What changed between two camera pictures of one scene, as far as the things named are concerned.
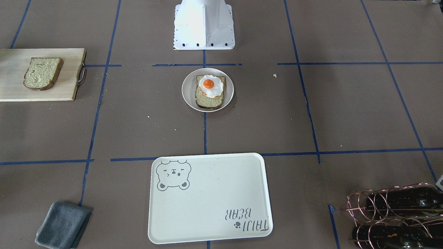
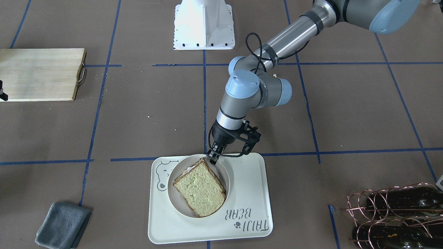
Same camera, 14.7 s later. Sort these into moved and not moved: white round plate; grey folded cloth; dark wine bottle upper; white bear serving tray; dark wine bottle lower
Moved: white round plate
Not moved: white bear serving tray; dark wine bottle lower; dark wine bottle upper; grey folded cloth
